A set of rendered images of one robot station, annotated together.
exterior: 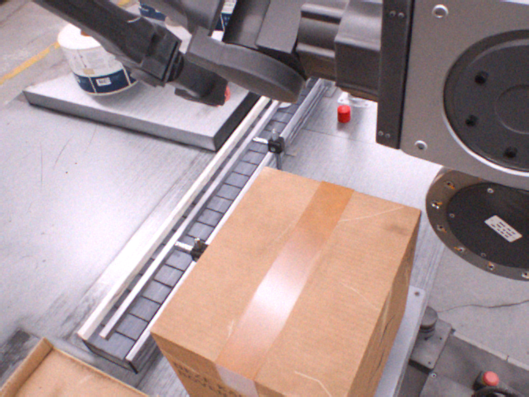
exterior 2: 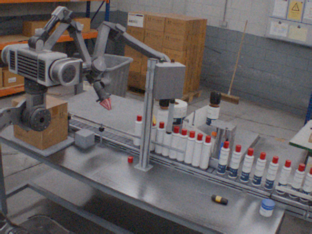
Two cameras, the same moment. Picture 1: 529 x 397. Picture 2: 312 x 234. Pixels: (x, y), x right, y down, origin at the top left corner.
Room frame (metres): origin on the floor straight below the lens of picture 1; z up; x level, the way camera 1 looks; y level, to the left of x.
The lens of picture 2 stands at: (0.89, -2.25, 1.92)
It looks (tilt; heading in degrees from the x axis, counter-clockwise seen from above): 21 degrees down; 83
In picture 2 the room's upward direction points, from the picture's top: 6 degrees clockwise
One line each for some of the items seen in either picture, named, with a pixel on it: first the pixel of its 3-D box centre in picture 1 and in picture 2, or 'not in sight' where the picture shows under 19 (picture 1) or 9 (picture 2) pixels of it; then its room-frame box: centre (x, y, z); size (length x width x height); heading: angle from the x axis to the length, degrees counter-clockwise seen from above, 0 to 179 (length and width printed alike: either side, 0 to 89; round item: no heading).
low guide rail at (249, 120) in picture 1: (234, 138); (117, 131); (0.89, 0.04, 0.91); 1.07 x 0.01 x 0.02; 145
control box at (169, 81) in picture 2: not in sight; (166, 80); (1.15, -0.29, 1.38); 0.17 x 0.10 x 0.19; 20
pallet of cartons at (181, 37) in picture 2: not in sight; (164, 54); (1.61, 3.83, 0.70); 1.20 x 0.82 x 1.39; 144
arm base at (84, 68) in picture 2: not in sight; (80, 69); (0.68, -0.43, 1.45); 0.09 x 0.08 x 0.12; 138
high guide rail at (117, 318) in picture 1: (259, 128); (111, 127); (0.85, -0.02, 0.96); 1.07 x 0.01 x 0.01; 145
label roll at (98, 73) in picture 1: (104, 53); (172, 111); (1.31, 0.37, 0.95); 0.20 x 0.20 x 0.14
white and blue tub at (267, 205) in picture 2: not in sight; (267, 207); (1.69, -0.77, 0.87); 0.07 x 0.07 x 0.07
